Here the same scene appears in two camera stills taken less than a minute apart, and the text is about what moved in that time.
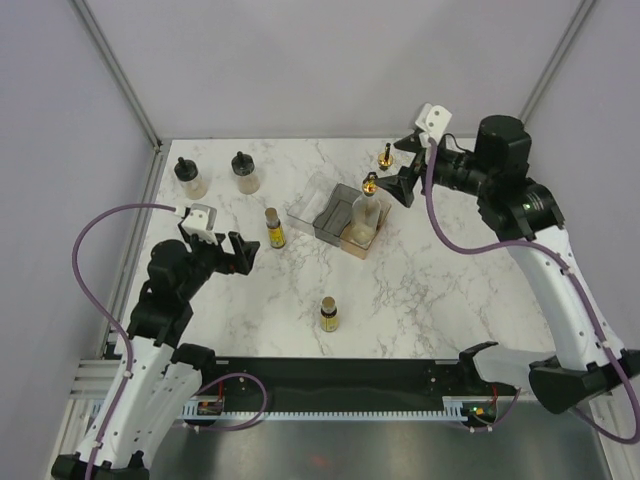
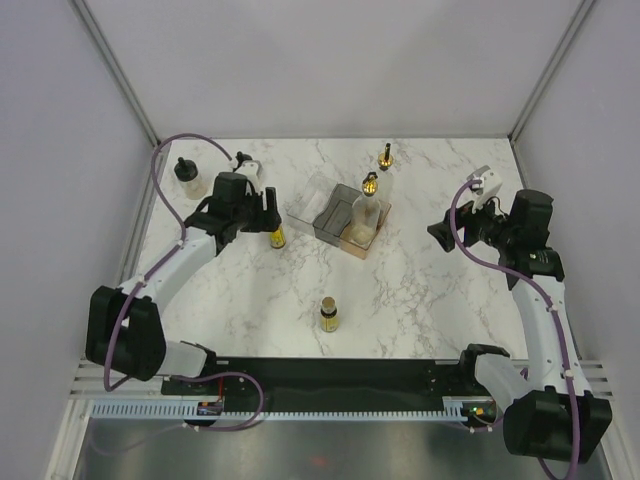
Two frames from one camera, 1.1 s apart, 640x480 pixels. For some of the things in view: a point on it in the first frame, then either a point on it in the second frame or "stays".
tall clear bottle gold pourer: x=366 y=212 stays
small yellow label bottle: x=329 y=318 stays
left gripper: x=244 y=250 → x=267 y=220
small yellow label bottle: x=276 y=234 stays
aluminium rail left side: x=135 y=254 stays
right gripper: x=402 y=185 → x=466 y=217
